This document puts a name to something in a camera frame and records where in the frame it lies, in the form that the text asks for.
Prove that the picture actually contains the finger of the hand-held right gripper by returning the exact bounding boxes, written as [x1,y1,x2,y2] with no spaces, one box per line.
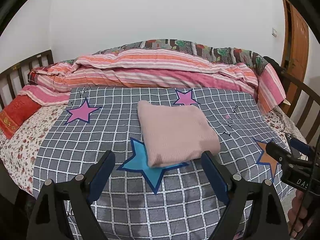
[265,141,297,165]
[285,133,316,159]

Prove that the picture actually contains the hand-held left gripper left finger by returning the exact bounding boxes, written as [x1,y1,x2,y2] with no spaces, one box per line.
[26,151,115,240]

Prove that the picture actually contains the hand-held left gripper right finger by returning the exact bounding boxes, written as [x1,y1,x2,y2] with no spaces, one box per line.
[201,151,290,240]

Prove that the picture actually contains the pink knit garment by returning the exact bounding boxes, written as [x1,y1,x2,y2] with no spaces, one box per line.
[137,100,221,168]

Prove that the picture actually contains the person's right hand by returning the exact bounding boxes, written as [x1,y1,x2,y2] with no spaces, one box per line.
[287,189,315,239]

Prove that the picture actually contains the grey checked star blanket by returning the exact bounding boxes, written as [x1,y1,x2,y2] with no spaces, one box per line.
[32,86,295,240]

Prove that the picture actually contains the floral bed sheet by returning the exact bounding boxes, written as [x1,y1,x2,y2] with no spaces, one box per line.
[0,104,309,195]

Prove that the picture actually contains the brown wooden door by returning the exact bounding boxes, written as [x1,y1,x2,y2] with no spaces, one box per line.
[280,0,310,80]

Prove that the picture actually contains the red pillow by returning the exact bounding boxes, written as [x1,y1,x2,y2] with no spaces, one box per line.
[0,95,43,140]

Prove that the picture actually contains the pink orange striped quilt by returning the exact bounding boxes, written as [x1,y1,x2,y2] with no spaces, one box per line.
[17,49,287,114]

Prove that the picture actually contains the floral patchwork quilt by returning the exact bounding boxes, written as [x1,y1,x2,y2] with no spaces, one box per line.
[64,39,270,77]

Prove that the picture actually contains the dark wooden bed frame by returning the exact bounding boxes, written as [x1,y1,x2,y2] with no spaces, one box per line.
[0,49,320,205]

